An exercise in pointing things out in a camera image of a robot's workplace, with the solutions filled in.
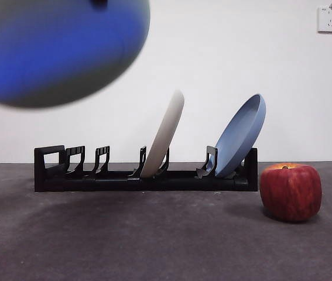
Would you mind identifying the pale green plate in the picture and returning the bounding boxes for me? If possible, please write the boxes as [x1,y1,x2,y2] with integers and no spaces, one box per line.
[0,0,151,109]

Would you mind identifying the white plate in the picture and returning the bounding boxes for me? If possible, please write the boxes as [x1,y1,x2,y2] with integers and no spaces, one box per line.
[140,89,186,179]

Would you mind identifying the black plate rack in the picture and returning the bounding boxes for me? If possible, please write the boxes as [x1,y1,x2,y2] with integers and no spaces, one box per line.
[33,145,258,193]

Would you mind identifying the white wall socket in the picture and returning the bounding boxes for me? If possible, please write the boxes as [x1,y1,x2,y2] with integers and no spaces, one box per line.
[317,6,332,34]

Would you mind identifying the red yellow apple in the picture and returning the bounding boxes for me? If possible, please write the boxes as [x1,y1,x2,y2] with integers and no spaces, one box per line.
[259,163,323,222]

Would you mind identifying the blue plate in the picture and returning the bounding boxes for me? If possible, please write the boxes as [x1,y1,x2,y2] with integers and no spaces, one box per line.
[214,93,266,179]

